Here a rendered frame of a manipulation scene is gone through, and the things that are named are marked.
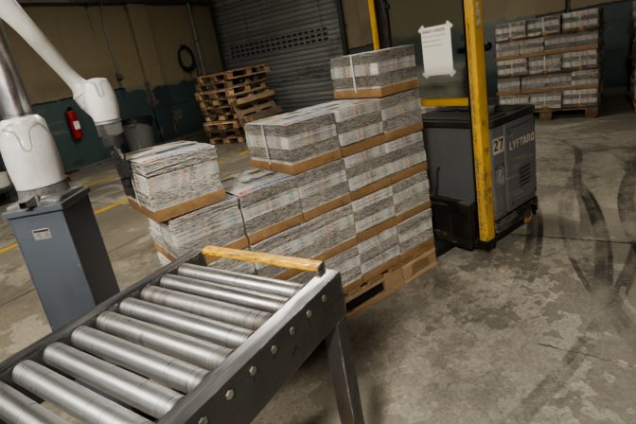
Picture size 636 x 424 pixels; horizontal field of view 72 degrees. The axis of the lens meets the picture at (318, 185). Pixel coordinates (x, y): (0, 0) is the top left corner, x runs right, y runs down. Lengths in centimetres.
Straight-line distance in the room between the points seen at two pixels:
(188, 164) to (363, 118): 91
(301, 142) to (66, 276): 104
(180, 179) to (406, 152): 125
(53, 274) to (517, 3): 746
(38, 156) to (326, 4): 799
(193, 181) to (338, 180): 72
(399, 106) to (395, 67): 20
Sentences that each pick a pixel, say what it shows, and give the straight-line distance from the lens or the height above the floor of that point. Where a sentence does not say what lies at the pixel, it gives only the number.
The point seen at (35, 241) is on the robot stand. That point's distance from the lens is 178.
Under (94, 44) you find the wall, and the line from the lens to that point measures 938.
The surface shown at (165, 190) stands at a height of 94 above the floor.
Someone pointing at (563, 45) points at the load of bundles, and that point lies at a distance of 642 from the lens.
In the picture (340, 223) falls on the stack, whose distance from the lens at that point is 215.
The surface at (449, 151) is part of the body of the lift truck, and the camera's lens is 296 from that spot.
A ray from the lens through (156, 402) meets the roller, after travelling 90.
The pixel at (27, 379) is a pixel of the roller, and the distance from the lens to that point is 115.
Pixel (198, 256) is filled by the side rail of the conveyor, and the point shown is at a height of 79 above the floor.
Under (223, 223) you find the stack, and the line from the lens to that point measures 182.
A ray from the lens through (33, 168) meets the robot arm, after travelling 171.
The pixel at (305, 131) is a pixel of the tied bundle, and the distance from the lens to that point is 197.
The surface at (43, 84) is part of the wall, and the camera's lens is 881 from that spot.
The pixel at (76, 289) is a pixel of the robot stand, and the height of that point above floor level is 69.
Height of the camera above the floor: 132
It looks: 16 degrees down
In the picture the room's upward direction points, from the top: 10 degrees counter-clockwise
